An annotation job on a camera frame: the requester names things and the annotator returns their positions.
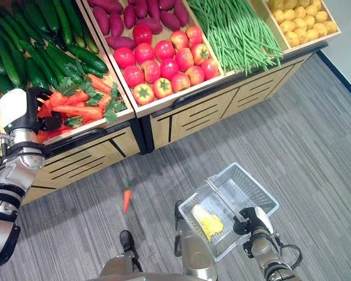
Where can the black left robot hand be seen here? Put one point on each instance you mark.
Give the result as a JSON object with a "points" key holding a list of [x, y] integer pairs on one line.
{"points": [[14, 108]]}

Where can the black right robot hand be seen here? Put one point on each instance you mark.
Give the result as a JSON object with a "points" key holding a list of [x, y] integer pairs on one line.
{"points": [[255, 219]]}

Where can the orange carrot with green top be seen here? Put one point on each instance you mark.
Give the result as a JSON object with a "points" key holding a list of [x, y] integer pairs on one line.
{"points": [[44, 110], [78, 111], [77, 97], [100, 84], [57, 99], [50, 134], [105, 102], [127, 199]]}

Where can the clear plastic shopping basket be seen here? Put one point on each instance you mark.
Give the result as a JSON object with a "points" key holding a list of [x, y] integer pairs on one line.
{"points": [[245, 190]]}

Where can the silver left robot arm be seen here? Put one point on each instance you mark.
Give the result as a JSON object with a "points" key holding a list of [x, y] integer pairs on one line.
{"points": [[14, 172]]}

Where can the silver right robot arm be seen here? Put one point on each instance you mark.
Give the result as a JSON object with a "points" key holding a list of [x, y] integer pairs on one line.
{"points": [[264, 248]]}

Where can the yellow napa cabbage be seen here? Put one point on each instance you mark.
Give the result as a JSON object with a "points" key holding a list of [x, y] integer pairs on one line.
{"points": [[209, 224]]}

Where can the silver right robot leg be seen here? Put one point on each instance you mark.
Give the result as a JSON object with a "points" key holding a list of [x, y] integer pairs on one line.
{"points": [[194, 251]]}

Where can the silver robot leg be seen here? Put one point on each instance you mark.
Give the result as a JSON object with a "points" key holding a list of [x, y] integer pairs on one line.
{"points": [[194, 251], [119, 265]]}

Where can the wooden display stand black trim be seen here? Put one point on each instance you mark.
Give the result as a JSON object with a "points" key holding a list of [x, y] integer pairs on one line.
{"points": [[222, 108], [90, 158]]}

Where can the wooden produce crate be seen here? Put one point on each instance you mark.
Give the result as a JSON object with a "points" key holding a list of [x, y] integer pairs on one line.
{"points": [[175, 101], [257, 17], [116, 115], [310, 44]]}

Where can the silver robot torso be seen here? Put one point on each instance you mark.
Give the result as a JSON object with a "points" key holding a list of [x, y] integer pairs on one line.
{"points": [[151, 276]]}

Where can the red tomato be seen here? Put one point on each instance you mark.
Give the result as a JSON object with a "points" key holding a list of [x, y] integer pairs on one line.
{"points": [[194, 35], [169, 68], [179, 39], [164, 50], [124, 57], [144, 52], [210, 69], [200, 54], [180, 82], [195, 75], [143, 94], [184, 59], [162, 87], [142, 34], [133, 76], [151, 71]]}

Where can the purple sweet potato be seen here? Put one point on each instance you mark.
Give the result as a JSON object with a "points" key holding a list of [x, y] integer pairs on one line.
{"points": [[181, 13], [170, 20], [129, 16], [121, 42], [149, 25], [154, 8], [141, 8], [101, 20], [116, 24], [166, 3], [107, 4]]}

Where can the silver left robot leg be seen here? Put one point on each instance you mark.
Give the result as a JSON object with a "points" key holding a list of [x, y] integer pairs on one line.
{"points": [[119, 265]]}

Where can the black baseboard strip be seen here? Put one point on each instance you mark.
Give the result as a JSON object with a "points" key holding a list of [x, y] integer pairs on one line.
{"points": [[339, 77]]}

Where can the yellow potato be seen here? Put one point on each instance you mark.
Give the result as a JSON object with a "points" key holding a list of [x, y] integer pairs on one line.
{"points": [[331, 27], [321, 16], [300, 12], [311, 34], [287, 27], [291, 14], [301, 35], [320, 29], [309, 21], [303, 2], [276, 4], [292, 39], [311, 10], [290, 3], [301, 24], [279, 16], [317, 3]]}

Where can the pile of green beans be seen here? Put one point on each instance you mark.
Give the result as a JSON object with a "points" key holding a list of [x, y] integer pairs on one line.
{"points": [[236, 35]]}

